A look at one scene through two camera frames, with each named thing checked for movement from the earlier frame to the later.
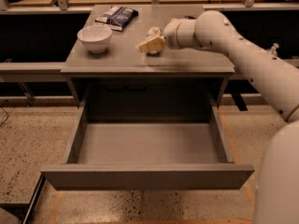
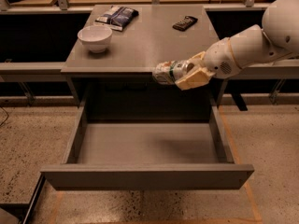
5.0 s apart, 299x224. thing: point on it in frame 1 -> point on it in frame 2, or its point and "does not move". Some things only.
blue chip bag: x=118 y=17 does not move
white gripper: x=171 y=35 -> x=219 y=61
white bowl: x=95 y=37 does not move
